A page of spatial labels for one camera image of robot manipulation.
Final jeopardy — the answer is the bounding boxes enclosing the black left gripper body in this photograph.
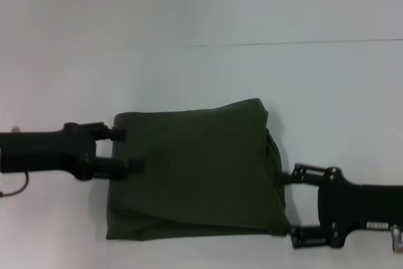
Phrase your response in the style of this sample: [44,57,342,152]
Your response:
[0,122,99,183]

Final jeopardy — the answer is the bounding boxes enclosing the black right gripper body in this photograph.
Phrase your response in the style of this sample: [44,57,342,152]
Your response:
[315,166,403,249]

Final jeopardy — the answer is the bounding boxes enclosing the dark green printed T-shirt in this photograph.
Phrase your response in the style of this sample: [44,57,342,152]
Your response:
[105,98,292,243]

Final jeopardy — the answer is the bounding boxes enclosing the left gripper connector cable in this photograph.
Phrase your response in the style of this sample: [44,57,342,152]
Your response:
[0,125,31,200]

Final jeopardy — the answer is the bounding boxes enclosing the gripper connector cable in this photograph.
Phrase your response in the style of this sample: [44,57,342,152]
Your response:
[0,125,31,200]
[389,222,403,253]

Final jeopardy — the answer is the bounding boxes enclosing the right gripper connector cable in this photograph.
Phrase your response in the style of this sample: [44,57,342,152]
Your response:
[389,222,403,253]

